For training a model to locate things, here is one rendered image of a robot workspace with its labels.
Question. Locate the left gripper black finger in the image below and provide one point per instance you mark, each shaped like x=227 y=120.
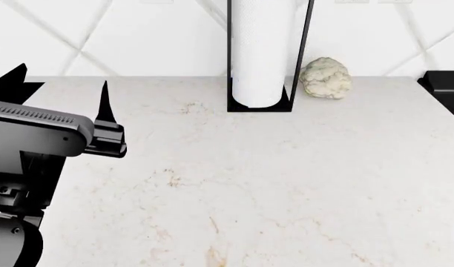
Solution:
x=105 y=108
x=12 y=76

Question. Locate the white paper towel roll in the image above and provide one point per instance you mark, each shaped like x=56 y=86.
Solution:
x=259 y=53

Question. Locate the black paper towel holder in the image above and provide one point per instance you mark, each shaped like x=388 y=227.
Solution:
x=299 y=55

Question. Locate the black cooktop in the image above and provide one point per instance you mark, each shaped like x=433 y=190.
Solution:
x=444 y=86

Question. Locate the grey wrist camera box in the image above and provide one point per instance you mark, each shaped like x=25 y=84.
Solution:
x=30 y=130

